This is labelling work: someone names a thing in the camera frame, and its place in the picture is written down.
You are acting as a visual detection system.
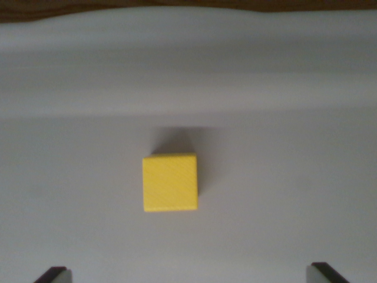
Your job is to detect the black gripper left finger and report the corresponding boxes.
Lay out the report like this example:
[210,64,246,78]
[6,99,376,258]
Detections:
[33,266,73,283]

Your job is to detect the yellow wooden cube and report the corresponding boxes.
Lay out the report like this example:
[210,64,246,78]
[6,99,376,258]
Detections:
[142,152,200,212]

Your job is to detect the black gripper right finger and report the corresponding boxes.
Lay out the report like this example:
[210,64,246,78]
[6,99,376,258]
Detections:
[306,262,351,283]

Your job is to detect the white plastic bin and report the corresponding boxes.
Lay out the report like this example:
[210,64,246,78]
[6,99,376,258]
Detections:
[0,6,377,283]

